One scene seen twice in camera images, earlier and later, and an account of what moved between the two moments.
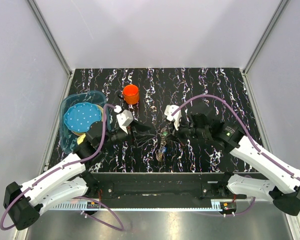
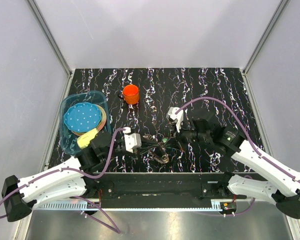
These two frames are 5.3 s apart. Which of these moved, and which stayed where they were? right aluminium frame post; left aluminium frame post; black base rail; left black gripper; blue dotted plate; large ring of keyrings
Moved: left black gripper; large ring of keyrings
Stayed: black base rail; blue dotted plate; right aluminium frame post; left aluminium frame post
